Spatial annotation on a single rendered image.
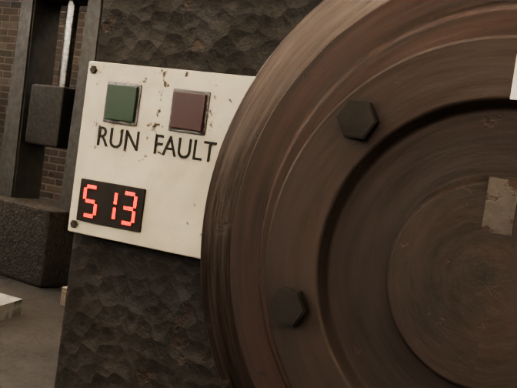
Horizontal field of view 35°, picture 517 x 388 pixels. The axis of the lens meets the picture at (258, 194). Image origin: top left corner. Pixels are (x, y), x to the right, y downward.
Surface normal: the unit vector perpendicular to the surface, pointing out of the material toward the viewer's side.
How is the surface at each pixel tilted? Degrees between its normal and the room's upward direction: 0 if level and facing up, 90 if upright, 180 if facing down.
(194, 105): 90
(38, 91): 90
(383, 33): 90
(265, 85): 90
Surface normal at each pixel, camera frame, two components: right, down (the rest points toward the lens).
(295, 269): -0.44, -0.01
